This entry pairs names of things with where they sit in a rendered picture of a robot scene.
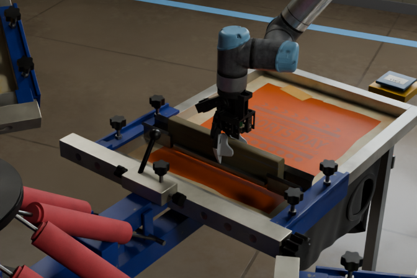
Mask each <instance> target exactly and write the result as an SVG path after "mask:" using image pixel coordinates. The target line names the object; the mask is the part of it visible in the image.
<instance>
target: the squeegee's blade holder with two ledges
mask: <svg viewBox="0 0 417 278"><path fill-rule="evenodd" d="M173 148H175V149H177V150H179V151H182V152H185V153H187V154H189V155H191V156H194V157H196V158H198V159H201V160H203V161H206V162H208V163H210V164H213V165H215V166H218V167H220V168H222V169H225V170H227V171H229V172H231V173H234V174H237V175H239V176H241V177H244V178H246V179H249V180H250V181H253V182H256V183H258V184H260V185H262V186H265V185H266V184H267V181H266V180H265V179H262V178H260V177H257V176H255V175H252V174H250V173H247V172H245V171H243V170H240V169H238V168H236V167H233V166H230V165H229V164H226V163H223V162H222V163H221V164H220V163H218V161H217V160H216V159H214V158H211V157H209V156H207V155H204V154H202V153H199V152H197V151H195V150H192V149H190V148H188V147H185V146H182V145H180V144H178V143H175V144H173Z"/></svg>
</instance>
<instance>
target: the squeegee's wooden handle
mask: <svg viewBox="0 0 417 278"><path fill-rule="evenodd" d="M210 131H211V129H208V128H205V127H203V126H201V125H198V124H196V123H193V122H190V121H188V120H185V119H182V118H180V117H177V116H175V115H173V116H172V117H170V118H169V119H168V132H169V133H170V134H171V135H172V144H175V143H178V144H180V145H182V146H185V147H188V148H190V149H192V150H195V151H197V152H199V153H202V154H204V155H207V156H209V157H211V158H214V159H216V157H215V155H214V152H213V148H212V145H211V140H210ZM228 145H229V146H230V147H231V148H232V149H233V156H222V162H223V163H226V164H229V165H230V166H233V167H236V168H238V169H240V170H243V171H245V172H247V173H250V174H252V175H255V176H257V177H260V178H262V179H265V180H266V181H267V180H268V177H267V176H266V174H267V173H269V174H272V175H274V176H277V177H279V178H281V179H284V163H285V160H284V158H282V157H280V156H277V155H274V154H272V153H269V152H267V151H264V150H262V149H259V148H256V147H254V146H251V145H249V144H247V143H244V142H242V141H239V140H236V139H234V138H231V137H228Z"/></svg>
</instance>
